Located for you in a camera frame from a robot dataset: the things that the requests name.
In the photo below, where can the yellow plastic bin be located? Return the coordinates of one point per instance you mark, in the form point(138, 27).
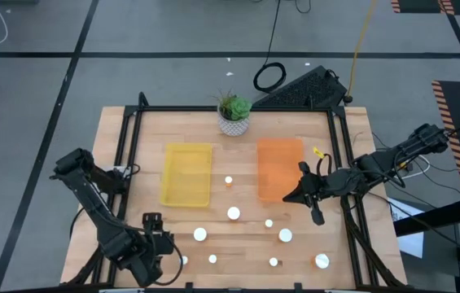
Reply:
point(187, 175)

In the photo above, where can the succulent in patterned pot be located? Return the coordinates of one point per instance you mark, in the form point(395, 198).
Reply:
point(233, 124)

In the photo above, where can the black beam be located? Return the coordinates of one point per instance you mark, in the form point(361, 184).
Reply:
point(437, 215)

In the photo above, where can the white paper sheet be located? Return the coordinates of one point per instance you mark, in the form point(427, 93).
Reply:
point(410, 240)

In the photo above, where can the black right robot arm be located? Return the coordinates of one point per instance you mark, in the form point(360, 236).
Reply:
point(376, 164)

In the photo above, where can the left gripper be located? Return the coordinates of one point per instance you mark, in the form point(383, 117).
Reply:
point(150, 248)

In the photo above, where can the large amber pill bottle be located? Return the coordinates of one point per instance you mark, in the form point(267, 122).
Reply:
point(233, 212)
point(285, 235)
point(200, 234)
point(322, 261)

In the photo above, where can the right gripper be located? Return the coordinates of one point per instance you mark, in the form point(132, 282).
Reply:
point(321, 185)

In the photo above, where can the orange plastic bin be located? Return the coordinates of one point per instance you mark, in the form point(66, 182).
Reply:
point(278, 171)

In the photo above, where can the small amber pill bottle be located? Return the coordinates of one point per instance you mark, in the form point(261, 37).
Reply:
point(228, 180)
point(212, 258)
point(273, 261)
point(268, 223)
point(184, 260)

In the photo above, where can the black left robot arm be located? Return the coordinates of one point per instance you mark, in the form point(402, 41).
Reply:
point(91, 203)

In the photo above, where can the black perforated metal case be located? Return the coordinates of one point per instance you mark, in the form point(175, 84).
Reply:
point(307, 87)

